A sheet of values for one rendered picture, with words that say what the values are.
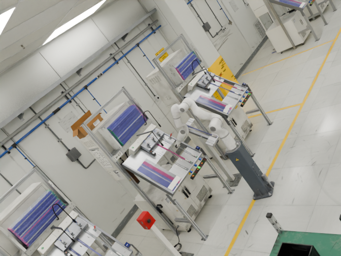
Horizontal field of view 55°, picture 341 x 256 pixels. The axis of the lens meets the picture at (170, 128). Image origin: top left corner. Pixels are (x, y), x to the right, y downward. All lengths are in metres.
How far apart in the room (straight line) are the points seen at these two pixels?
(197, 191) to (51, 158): 2.22
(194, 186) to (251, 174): 0.87
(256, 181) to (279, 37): 4.55
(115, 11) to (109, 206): 3.52
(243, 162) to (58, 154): 2.81
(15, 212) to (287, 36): 6.24
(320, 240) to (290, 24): 6.11
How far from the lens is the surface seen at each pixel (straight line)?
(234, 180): 4.60
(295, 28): 7.65
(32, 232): 3.51
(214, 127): 3.51
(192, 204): 4.34
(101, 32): 6.16
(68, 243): 3.52
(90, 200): 5.36
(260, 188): 3.98
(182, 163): 3.96
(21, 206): 3.67
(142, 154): 4.01
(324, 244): 1.96
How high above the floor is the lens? 2.36
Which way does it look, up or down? 17 degrees down
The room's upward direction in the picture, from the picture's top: 37 degrees counter-clockwise
